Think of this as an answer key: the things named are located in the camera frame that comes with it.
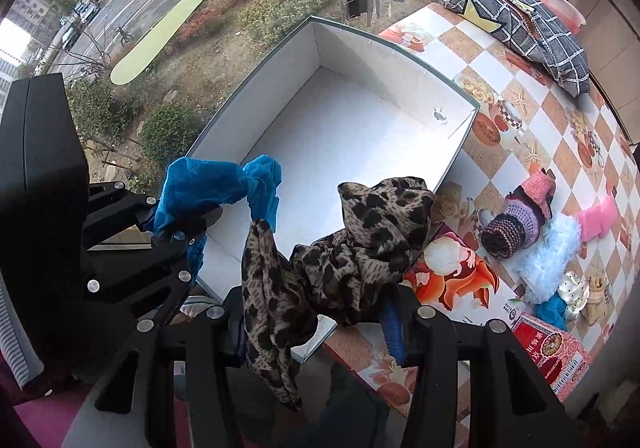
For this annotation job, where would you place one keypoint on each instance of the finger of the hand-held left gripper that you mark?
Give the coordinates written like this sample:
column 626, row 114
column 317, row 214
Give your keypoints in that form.
column 172, row 255
column 125, row 208

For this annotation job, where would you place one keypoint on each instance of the cream polka dot scrunchie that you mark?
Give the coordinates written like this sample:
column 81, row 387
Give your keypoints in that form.
column 572, row 290

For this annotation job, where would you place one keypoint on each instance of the red and yellow box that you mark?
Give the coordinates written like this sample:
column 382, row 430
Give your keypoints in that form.
column 550, row 358

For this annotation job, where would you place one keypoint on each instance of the blue mesh cloth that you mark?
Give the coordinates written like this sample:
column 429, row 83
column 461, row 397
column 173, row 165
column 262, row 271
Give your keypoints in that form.
column 200, row 183

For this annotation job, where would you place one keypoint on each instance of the black box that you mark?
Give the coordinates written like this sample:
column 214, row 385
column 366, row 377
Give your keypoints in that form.
column 350, row 128

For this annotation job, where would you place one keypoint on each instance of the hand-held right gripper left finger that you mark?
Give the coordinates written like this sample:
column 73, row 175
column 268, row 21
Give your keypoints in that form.
column 227, row 330

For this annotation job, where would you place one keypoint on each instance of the purple striped knit sleeve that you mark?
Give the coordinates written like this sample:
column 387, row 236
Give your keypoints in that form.
column 510, row 228

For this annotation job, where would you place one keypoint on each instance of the yellow-green window sticker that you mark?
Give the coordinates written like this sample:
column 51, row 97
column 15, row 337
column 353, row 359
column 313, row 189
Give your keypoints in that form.
column 175, row 13

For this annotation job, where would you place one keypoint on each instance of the checkered printed tablecloth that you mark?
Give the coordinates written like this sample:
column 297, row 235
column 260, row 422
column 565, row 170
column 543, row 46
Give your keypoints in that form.
column 550, row 128

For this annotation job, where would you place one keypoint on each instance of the flower printed packet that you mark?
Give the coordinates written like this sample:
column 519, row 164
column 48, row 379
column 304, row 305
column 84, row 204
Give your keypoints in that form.
column 450, row 268

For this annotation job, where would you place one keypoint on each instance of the leopard print scarf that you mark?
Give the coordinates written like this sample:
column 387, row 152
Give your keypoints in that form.
column 350, row 268

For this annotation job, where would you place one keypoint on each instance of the light blue fluffy scarf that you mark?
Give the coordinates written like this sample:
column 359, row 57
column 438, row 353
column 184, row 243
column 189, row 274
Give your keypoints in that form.
column 547, row 258

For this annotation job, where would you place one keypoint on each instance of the small teal cloth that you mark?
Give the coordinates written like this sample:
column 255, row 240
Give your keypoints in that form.
column 550, row 312

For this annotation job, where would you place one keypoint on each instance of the beige knit item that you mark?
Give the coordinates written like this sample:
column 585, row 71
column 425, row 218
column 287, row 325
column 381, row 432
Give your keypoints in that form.
column 597, row 293

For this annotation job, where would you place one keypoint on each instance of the pink plastic basin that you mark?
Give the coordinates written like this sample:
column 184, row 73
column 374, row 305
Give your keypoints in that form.
column 565, row 3

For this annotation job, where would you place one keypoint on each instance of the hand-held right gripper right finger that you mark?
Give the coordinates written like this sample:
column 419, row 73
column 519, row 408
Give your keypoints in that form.
column 395, row 333

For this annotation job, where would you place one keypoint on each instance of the person's left forearm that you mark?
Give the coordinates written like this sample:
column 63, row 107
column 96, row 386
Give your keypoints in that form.
column 20, row 328

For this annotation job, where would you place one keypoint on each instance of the grey plaid pillow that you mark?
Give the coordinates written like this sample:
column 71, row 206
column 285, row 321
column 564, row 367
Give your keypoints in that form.
column 525, row 28

